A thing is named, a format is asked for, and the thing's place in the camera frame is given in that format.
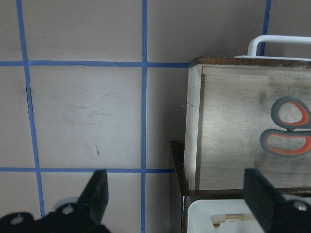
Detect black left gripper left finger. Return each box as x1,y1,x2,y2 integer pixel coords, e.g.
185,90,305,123
78,169,108,223

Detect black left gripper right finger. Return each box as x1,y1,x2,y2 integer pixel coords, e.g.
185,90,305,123
243,168,289,233

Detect grey orange scissors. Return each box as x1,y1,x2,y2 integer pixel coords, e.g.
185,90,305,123
259,97,311,157

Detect light wooden drawer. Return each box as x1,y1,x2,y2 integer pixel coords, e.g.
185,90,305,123
184,57,311,190

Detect white drawer handle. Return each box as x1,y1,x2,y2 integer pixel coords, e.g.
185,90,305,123
234,35,311,61

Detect white plastic box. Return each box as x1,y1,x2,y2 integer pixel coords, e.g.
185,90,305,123
187,200,263,233

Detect dark brown cabinet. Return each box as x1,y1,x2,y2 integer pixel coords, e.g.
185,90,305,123
170,141,311,233

